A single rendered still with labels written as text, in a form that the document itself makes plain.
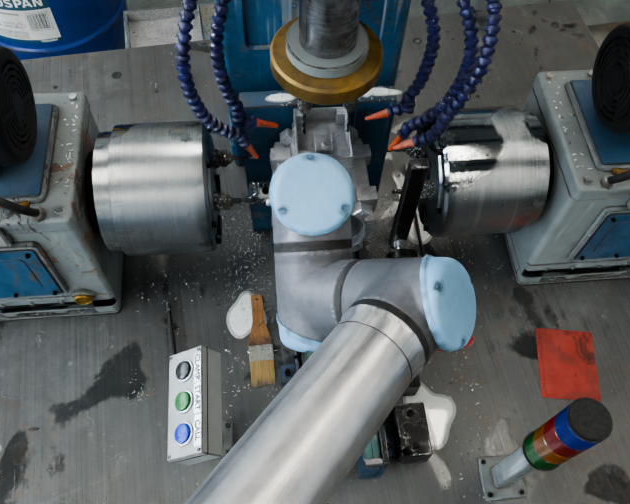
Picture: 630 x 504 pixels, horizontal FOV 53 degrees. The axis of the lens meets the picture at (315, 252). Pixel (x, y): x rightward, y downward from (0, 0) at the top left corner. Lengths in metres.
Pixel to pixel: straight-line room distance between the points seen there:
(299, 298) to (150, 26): 1.99
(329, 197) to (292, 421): 0.27
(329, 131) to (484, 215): 0.33
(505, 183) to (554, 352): 0.41
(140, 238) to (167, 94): 0.65
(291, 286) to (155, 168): 0.51
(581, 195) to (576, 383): 0.41
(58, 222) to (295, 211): 0.54
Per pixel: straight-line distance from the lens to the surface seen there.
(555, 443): 1.00
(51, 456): 1.36
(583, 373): 1.44
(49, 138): 1.22
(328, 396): 0.52
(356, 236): 1.26
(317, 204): 0.68
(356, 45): 1.04
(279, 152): 1.25
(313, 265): 0.69
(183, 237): 1.17
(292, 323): 0.70
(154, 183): 1.14
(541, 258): 1.41
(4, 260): 1.24
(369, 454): 1.17
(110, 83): 1.81
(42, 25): 2.65
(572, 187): 1.22
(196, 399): 1.03
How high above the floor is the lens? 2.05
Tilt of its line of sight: 60 degrees down
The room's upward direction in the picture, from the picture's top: 4 degrees clockwise
